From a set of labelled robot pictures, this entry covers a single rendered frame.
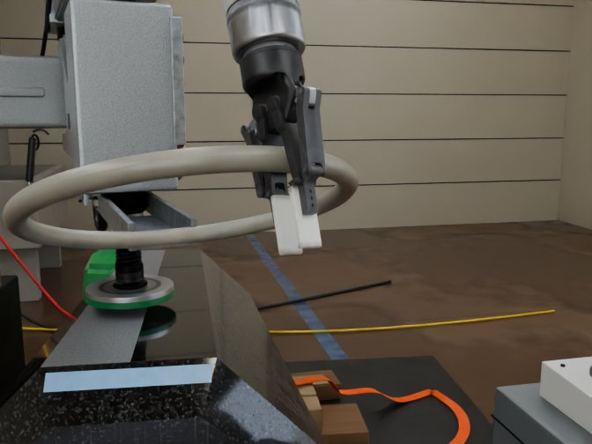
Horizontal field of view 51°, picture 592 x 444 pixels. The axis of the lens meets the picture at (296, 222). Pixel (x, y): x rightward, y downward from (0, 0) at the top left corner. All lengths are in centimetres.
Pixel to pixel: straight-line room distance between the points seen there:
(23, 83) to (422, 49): 558
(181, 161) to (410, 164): 650
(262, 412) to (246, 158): 73
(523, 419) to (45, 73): 163
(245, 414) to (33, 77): 126
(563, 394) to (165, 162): 81
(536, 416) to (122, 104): 104
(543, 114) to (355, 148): 233
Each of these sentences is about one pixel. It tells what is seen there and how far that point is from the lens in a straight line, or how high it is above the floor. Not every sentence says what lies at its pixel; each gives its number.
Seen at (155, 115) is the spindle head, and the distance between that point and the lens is 145.
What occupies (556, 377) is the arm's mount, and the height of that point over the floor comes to 85.
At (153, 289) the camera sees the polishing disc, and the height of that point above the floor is 88.
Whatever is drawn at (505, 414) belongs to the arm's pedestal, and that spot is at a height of 76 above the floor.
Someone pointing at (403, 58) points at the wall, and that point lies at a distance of 707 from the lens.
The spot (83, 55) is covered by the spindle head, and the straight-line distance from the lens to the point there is 143.
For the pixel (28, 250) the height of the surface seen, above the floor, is 36.
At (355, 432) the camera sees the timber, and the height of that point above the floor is 10.
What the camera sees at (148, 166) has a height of 125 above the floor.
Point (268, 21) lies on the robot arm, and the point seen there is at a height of 141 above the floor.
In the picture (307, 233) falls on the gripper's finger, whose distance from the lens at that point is 67.
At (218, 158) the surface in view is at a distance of 67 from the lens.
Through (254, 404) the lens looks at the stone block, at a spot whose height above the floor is 73.
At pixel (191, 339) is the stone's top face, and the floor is 83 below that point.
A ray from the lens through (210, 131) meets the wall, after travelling 656.
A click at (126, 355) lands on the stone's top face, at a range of 131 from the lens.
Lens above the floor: 131
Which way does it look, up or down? 10 degrees down
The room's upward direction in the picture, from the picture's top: straight up
